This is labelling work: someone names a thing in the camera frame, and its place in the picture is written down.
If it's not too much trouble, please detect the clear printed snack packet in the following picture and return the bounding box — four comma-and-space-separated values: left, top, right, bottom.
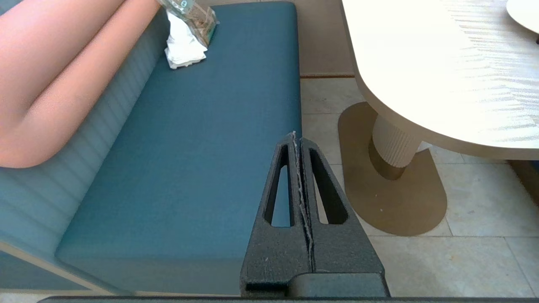
156, 0, 219, 48

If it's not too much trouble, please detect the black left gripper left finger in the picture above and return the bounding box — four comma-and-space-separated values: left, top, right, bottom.
240, 131, 313, 297

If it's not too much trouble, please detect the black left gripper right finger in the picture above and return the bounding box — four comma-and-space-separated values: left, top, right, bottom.
296, 137, 385, 274

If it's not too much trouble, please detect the blue upholstered bench with packet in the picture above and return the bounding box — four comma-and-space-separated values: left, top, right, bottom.
0, 0, 302, 296

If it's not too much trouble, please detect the table pedestal with brass foot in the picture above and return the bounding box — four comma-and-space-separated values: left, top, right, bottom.
337, 101, 448, 237

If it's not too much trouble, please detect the large dark tea dispenser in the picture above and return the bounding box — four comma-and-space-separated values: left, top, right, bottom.
505, 0, 539, 44

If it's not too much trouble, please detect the pink bolster cushion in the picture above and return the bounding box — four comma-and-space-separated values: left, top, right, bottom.
0, 0, 161, 169

